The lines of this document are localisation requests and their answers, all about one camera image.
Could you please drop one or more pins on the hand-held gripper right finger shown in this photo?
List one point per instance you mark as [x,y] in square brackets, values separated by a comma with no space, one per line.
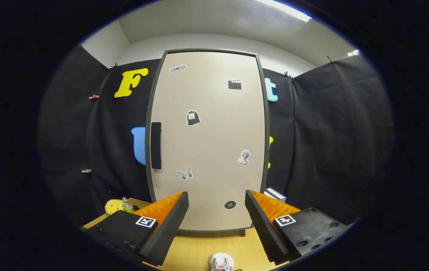
[263,226]

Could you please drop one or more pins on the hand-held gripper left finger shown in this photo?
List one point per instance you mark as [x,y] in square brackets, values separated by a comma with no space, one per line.
[169,229]

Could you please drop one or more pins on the white shoe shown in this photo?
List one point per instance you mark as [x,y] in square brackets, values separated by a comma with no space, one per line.
[221,261]

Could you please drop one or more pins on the grey shoe cabinet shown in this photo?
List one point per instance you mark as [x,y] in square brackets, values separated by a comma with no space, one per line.
[267,150]

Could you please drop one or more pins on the stack of books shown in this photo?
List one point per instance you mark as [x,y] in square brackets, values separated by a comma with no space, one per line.
[276,194]

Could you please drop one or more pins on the green drink bottle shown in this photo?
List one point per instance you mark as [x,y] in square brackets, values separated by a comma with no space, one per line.
[127,206]

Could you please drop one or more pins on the yellow plush toy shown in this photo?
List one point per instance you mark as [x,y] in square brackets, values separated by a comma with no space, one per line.
[112,206]

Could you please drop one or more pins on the black backdrop cloth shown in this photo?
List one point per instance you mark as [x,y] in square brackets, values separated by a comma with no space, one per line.
[331,143]

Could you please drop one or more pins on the red clip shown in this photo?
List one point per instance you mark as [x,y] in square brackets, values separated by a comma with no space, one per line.
[93,97]

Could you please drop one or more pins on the ceiling light strip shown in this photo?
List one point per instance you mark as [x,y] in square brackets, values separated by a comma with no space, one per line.
[286,9]

